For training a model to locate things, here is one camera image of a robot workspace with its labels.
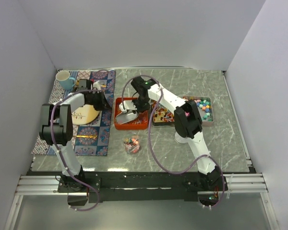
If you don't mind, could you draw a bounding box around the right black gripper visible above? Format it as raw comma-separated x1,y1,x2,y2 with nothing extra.
130,96,151,115

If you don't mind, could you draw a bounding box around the orange candy box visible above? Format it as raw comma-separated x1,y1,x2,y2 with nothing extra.
114,98,148,130

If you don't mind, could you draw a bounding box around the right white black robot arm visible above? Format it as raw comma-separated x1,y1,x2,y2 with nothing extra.
129,75,226,191

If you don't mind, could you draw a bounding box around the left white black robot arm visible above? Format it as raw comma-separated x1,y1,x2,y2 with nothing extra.
39,79,111,193

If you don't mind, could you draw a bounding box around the pink tin of star candies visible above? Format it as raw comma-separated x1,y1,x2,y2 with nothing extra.
182,96,214,127

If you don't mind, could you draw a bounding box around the cream ceramic plate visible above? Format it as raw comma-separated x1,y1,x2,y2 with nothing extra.
72,105,100,126

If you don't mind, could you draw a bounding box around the dark tin of lollipops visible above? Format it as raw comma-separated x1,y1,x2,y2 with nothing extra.
152,104,175,127

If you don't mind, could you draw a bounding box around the blue white mug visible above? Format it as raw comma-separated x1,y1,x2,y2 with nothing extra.
55,70,76,90

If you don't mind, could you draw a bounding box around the gold fork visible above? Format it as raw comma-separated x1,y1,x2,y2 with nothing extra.
73,135,98,138

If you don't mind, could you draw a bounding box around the clear glass jar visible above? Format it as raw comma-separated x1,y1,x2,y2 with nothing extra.
123,133,140,154

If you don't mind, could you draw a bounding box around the patterned placemat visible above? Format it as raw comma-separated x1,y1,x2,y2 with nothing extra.
31,69,117,157

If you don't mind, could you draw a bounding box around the clear round jar lid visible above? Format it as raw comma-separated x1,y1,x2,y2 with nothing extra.
174,133,187,144

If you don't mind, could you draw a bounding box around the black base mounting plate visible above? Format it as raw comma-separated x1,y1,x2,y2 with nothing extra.
58,169,228,206

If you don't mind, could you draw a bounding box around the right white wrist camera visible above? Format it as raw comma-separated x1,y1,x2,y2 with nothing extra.
119,100,137,113

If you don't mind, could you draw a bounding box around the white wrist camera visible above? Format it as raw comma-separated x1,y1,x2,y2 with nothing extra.
93,80,101,90
119,100,137,113

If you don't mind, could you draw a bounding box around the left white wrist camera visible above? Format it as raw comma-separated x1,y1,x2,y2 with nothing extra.
93,80,101,90

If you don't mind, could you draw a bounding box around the aluminium rail frame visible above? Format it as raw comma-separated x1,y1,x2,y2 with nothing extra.
5,172,280,230

